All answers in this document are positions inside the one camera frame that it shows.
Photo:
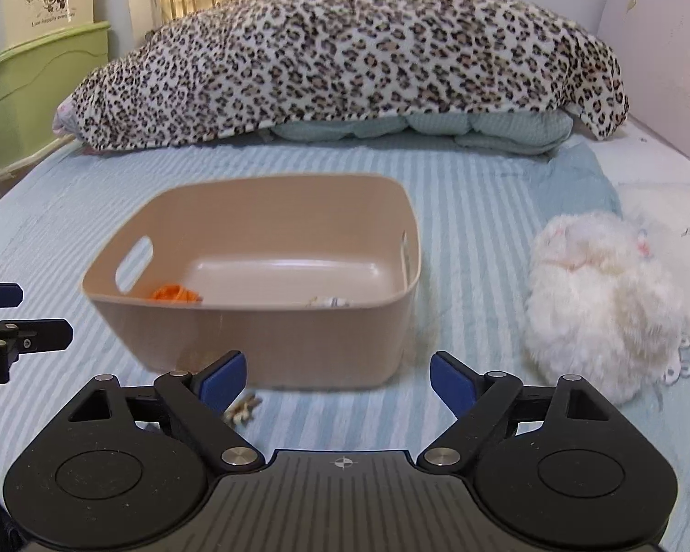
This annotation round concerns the white fluffy plush toy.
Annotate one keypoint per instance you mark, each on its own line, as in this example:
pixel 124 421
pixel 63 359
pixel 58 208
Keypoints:
pixel 598 310

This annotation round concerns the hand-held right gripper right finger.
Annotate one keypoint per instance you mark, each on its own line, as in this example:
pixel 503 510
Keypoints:
pixel 449 378

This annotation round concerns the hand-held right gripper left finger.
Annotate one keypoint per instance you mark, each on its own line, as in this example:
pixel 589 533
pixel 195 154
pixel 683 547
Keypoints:
pixel 225 378

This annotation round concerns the white small toy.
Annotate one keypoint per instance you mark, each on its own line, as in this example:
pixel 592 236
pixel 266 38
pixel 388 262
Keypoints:
pixel 329 302

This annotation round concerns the teal thin cloth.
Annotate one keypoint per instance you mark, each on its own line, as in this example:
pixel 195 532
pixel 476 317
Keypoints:
pixel 581 184

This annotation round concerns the white mattress pad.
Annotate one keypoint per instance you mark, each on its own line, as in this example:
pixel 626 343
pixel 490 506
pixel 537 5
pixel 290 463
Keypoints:
pixel 644 155

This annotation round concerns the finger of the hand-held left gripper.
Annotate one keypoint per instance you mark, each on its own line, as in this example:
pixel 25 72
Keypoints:
pixel 0 294
pixel 40 334

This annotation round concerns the orange small toy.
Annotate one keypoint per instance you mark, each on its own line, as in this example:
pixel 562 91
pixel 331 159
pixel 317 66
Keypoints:
pixel 175 293

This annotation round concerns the green plastic storage box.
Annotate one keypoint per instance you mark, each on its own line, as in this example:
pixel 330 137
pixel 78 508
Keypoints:
pixel 40 92

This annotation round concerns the light blue folded quilt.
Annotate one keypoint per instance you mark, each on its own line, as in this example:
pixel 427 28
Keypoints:
pixel 494 129

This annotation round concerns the white fluffy blanket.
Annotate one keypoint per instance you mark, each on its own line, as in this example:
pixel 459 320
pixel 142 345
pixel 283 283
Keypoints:
pixel 687 241

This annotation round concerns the blue striped bed sheet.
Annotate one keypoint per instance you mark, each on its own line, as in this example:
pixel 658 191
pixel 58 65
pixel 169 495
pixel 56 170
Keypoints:
pixel 483 276

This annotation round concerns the leopard print blanket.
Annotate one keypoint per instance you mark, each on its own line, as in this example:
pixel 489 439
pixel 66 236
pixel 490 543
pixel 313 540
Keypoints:
pixel 345 57

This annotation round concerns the beige plastic basket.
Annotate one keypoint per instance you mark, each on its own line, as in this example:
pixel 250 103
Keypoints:
pixel 264 333

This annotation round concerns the small beige toy figure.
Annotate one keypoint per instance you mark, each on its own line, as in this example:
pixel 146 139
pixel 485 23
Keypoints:
pixel 242 408

